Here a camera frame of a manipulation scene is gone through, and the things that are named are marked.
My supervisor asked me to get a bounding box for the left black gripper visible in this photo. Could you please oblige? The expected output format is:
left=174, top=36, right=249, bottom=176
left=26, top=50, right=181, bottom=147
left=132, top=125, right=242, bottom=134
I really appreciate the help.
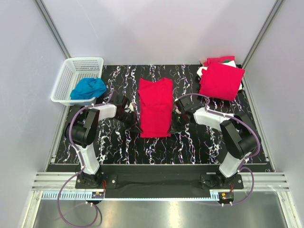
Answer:
left=115, top=110, right=143, bottom=133

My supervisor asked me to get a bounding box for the red t-shirt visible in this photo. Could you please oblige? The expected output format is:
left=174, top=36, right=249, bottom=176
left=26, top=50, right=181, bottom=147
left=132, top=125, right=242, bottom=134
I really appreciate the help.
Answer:
left=199, top=62, right=245, bottom=101
left=138, top=78, right=173, bottom=138

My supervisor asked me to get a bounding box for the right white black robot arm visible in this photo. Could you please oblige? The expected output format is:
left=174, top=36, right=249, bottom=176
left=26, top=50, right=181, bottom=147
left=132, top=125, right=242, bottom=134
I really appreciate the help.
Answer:
left=169, top=96, right=261, bottom=190

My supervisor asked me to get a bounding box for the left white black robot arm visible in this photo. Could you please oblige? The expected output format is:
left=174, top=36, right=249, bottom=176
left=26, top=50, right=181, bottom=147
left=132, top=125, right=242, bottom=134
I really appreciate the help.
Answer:
left=64, top=93, right=143, bottom=189

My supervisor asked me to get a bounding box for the folded red t-shirt on stack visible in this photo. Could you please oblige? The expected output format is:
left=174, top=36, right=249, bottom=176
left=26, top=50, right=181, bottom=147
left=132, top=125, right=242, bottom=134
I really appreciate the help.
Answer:
left=199, top=62, right=245, bottom=101

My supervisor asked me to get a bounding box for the stack of folded shirts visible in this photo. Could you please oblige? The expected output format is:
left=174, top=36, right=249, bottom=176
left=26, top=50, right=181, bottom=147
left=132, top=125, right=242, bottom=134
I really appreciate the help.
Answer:
left=196, top=56, right=245, bottom=92

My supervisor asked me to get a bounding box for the blue crumpled t-shirt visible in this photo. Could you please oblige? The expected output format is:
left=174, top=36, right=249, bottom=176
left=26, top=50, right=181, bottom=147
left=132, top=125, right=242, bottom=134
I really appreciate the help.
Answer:
left=70, top=78, right=107, bottom=100

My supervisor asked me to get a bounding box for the left small controller board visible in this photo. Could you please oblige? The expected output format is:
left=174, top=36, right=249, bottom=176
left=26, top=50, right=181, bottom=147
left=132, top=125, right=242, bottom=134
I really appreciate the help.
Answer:
left=92, top=191, right=105, bottom=199

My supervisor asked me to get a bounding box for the small controller board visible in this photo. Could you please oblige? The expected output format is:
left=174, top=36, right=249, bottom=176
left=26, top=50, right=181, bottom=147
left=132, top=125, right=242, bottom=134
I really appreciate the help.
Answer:
left=219, top=192, right=234, bottom=201
left=92, top=191, right=105, bottom=199

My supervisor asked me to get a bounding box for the white plastic basket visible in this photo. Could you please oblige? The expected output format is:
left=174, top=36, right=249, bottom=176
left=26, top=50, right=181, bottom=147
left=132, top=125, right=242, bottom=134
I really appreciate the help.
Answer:
left=50, top=57, right=104, bottom=106

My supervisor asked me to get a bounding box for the right small controller board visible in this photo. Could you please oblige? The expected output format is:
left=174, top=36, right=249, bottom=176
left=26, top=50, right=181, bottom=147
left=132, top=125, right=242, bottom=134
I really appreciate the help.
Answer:
left=219, top=192, right=234, bottom=201

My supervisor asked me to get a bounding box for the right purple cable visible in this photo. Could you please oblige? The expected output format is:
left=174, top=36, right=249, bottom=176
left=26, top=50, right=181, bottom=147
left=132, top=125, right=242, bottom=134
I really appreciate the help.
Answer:
left=175, top=93, right=261, bottom=207

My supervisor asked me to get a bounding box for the purple cable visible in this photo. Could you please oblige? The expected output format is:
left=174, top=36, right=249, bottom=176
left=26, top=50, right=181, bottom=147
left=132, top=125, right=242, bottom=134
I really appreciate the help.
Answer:
left=175, top=93, right=261, bottom=207
left=57, top=89, right=118, bottom=226

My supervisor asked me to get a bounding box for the right aluminium corner post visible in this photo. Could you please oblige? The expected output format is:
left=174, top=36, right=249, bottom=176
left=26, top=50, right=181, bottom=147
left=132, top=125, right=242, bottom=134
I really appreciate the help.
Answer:
left=241, top=0, right=285, bottom=67

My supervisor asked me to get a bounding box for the aluminium corner post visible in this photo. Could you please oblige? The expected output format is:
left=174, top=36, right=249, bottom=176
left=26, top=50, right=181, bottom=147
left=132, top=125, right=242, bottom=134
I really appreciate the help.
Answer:
left=241, top=0, right=285, bottom=67
left=33, top=0, right=71, bottom=59

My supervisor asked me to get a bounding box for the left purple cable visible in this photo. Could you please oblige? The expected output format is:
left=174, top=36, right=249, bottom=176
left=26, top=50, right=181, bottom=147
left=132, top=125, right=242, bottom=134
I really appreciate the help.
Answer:
left=57, top=89, right=118, bottom=226

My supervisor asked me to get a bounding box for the aluminium front rail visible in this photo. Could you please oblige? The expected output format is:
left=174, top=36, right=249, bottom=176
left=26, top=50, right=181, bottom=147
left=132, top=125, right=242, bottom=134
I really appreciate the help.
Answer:
left=31, top=172, right=289, bottom=201

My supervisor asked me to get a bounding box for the left aluminium corner post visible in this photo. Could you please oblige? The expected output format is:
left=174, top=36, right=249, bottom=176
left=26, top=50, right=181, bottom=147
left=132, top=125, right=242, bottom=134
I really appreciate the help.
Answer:
left=33, top=0, right=71, bottom=59

